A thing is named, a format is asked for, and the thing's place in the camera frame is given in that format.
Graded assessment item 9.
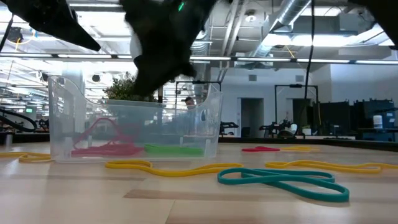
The green rubber band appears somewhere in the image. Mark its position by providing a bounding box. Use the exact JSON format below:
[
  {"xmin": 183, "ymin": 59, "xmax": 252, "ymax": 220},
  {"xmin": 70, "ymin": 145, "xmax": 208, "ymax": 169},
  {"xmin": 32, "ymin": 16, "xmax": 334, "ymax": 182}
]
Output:
[{"xmin": 144, "ymin": 143, "xmax": 205, "ymax": 157}]

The black ceiling camera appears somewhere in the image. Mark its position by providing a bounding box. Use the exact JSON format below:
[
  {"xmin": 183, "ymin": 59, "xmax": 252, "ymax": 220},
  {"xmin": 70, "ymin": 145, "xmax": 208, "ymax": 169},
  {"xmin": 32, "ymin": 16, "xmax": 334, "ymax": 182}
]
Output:
[{"xmin": 6, "ymin": 26, "xmax": 24, "ymax": 44}]

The dark doorway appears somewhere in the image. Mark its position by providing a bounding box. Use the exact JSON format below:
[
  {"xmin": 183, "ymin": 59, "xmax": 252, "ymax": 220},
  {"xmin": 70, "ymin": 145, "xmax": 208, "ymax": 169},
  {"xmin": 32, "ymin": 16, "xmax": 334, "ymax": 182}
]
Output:
[{"xmin": 241, "ymin": 98, "xmax": 264, "ymax": 138}]

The black rig frame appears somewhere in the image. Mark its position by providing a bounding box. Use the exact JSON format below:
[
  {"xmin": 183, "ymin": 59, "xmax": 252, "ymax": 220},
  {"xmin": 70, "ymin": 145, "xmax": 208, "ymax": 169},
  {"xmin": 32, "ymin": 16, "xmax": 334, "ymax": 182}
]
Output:
[
  {"xmin": 274, "ymin": 83, "xmax": 319, "ymax": 125},
  {"xmin": 175, "ymin": 80, "xmax": 222, "ymax": 106}
]

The small green potted plant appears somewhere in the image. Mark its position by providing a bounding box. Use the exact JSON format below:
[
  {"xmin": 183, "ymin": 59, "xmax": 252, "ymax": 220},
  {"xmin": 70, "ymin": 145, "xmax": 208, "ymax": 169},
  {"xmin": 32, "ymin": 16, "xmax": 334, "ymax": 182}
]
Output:
[{"xmin": 103, "ymin": 72, "xmax": 158, "ymax": 103}]

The clear plastic bag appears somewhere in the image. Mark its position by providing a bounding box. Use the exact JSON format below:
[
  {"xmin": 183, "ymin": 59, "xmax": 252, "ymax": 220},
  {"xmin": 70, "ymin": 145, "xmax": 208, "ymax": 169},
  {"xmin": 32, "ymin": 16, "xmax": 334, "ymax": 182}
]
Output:
[{"xmin": 47, "ymin": 75, "xmax": 224, "ymax": 163}]

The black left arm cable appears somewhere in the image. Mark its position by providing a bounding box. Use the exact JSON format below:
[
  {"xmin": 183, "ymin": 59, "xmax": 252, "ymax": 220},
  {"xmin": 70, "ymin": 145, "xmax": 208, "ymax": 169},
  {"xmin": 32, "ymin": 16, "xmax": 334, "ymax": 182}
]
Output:
[{"xmin": 0, "ymin": 14, "xmax": 15, "ymax": 54}]

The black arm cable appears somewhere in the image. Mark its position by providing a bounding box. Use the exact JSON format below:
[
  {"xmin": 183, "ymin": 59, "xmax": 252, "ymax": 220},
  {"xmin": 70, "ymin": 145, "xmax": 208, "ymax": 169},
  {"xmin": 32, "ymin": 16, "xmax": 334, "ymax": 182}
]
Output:
[
  {"xmin": 0, "ymin": 14, "xmax": 15, "ymax": 54},
  {"xmin": 298, "ymin": 0, "xmax": 315, "ymax": 131}
]

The silver ventilation duct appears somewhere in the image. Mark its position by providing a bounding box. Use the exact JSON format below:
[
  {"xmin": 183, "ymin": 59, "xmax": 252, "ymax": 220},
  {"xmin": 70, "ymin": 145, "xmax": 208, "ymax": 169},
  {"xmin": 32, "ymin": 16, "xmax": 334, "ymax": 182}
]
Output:
[{"xmin": 236, "ymin": 0, "xmax": 312, "ymax": 68}]

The teal rubber band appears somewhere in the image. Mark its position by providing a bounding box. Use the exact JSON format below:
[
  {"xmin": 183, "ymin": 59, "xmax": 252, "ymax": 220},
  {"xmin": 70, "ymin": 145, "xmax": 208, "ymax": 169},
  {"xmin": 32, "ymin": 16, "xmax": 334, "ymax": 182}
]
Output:
[{"xmin": 216, "ymin": 167, "xmax": 350, "ymax": 203}]

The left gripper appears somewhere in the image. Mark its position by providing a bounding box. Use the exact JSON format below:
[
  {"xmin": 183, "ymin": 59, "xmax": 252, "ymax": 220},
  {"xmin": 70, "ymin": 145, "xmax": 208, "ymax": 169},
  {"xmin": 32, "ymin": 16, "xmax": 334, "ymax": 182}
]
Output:
[{"xmin": 0, "ymin": 0, "xmax": 102, "ymax": 52}]

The person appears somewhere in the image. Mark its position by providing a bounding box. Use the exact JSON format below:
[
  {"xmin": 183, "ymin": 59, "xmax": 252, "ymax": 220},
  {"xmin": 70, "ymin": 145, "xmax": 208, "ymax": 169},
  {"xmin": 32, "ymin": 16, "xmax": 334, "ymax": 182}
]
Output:
[{"xmin": 183, "ymin": 96, "xmax": 197, "ymax": 110}]

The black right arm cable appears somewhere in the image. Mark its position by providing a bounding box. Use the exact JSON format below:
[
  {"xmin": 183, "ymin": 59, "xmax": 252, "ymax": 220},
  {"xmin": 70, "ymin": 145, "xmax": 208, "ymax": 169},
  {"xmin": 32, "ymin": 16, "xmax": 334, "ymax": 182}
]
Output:
[{"xmin": 298, "ymin": 0, "xmax": 315, "ymax": 131}]

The black partition panel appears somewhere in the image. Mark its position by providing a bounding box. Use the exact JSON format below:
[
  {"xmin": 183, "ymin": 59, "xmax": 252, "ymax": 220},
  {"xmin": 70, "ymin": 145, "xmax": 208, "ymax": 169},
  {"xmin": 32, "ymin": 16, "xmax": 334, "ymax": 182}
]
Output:
[{"xmin": 317, "ymin": 101, "xmax": 354, "ymax": 136}]

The yellow rubber band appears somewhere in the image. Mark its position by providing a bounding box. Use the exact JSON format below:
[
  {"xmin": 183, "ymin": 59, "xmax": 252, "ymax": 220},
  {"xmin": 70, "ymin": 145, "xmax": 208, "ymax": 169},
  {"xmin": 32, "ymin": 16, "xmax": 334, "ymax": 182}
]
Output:
[
  {"xmin": 264, "ymin": 159, "xmax": 398, "ymax": 174},
  {"xmin": 104, "ymin": 159, "xmax": 244, "ymax": 178},
  {"xmin": 0, "ymin": 151, "xmax": 54, "ymax": 164},
  {"xmin": 279, "ymin": 146, "xmax": 320, "ymax": 152}
]

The ceiling light strip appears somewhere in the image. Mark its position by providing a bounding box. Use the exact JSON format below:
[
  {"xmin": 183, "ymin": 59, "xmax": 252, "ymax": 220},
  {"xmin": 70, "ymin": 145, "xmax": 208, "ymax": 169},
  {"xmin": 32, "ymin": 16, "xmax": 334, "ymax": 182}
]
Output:
[
  {"xmin": 0, "ymin": 53, "xmax": 133, "ymax": 60},
  {"xmin": 189, "ymin": 55, "xmax": 398, "ymax": 65}
]

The black curved hose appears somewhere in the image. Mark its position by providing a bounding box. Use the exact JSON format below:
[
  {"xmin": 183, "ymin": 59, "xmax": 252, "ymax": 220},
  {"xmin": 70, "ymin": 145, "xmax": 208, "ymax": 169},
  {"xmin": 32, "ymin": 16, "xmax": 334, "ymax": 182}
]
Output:
[{"xmin": 0, "ymin": 107, "xmax": 37, "ymax": 133}]

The dark blue equipment cabinet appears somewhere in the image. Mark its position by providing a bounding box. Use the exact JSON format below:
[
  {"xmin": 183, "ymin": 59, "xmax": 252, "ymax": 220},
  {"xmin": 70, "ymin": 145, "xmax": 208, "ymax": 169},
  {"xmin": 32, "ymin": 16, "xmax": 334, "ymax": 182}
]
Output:
[{"xmin": 354, "ymin": 99, "xmax": 398, "ymax": 141}]

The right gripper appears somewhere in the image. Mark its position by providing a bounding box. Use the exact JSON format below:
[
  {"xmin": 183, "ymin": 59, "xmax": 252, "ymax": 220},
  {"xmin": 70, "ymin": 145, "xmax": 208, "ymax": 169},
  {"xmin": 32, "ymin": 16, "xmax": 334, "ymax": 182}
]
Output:
[{"xmin": 119, "ymin": 0, "xmax": 218, "ymax": 96}]

